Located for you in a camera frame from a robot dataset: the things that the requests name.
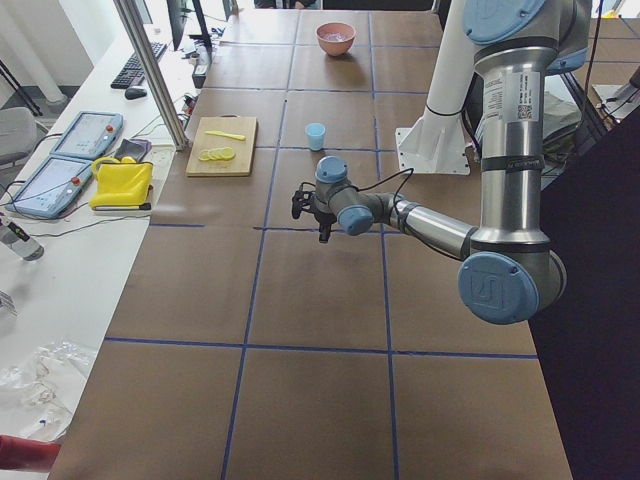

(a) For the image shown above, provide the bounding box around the lower teach pendant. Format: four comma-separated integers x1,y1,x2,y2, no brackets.
7,155,92,219

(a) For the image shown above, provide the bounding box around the water bottle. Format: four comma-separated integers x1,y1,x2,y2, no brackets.
1,216,44,261

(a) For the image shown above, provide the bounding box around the clear plastic wrap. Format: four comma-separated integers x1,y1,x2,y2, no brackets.
1,340,97,441

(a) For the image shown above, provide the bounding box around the pile of ice cubes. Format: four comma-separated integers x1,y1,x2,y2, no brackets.
319,30,351,43

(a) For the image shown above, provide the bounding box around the yellow plastic knife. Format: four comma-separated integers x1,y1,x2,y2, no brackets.
205,130,247,141

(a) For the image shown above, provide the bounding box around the pink bowl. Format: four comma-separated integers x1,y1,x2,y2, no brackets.
316,22,356,56

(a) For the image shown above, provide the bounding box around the black computer mouse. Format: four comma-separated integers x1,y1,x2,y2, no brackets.
124,86,147,100

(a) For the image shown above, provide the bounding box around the light blue plastic cup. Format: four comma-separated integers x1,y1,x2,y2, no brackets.
305,122,326,151

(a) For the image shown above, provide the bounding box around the upper teach pendant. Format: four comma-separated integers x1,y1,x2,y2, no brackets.
50,111,124,160

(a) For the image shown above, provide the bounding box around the lemon slice four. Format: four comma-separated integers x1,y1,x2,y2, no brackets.
219,147,235,160

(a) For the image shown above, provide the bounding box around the lemon slice two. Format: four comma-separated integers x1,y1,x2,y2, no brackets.
203,149,218,161

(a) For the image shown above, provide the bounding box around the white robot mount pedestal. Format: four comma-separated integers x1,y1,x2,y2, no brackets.
396,0,475,175

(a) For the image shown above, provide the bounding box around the teach pendant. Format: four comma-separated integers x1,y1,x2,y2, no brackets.
7,155,92,219
50,111,124,160

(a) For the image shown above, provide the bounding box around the aluminium frame post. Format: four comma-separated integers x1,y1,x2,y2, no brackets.
113,0,189,151

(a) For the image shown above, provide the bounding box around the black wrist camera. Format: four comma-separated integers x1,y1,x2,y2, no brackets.
291,181,315,220

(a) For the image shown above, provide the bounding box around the wooden cutting board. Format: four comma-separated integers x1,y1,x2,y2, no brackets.
186,116,257,177

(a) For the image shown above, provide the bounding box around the yellow cloth bag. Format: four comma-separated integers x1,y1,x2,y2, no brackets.
89,157,153,211

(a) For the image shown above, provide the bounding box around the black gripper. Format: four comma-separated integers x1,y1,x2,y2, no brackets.
314,212,335,244

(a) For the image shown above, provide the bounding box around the black keyboard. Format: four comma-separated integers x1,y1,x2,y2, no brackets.
110,42,167,90

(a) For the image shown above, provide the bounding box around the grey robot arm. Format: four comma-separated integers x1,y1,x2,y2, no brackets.
292,1,592,325

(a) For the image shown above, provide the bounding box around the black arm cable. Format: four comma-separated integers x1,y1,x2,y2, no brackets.
349,167,416,221

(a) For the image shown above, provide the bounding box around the black monitor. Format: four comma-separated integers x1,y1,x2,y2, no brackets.
166,0,212,50

